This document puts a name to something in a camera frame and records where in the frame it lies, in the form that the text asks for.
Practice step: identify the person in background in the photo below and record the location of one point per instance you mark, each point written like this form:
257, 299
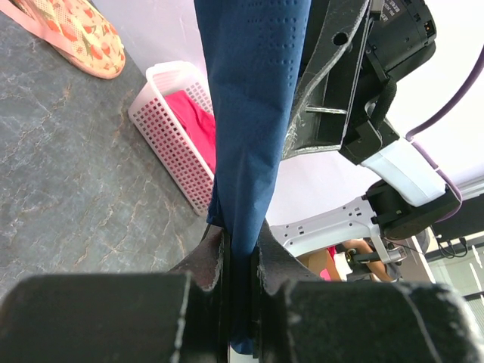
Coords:
351, 261

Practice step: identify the pink cloth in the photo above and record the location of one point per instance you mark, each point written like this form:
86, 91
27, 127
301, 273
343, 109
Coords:
199, 125

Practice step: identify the dark blue paper napkin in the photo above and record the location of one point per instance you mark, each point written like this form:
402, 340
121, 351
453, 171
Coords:
252, 52

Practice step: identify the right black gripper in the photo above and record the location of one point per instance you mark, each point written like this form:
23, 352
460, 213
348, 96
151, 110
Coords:
402, 40

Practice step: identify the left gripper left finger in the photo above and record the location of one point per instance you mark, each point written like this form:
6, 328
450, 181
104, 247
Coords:
176, 316

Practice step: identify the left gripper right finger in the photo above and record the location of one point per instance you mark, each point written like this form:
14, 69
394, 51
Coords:
298, 317

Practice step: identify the white perforated plastic basket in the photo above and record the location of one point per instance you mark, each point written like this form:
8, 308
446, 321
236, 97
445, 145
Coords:
167, 137

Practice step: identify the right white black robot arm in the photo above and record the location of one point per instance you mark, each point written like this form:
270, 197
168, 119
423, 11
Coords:
409, 196

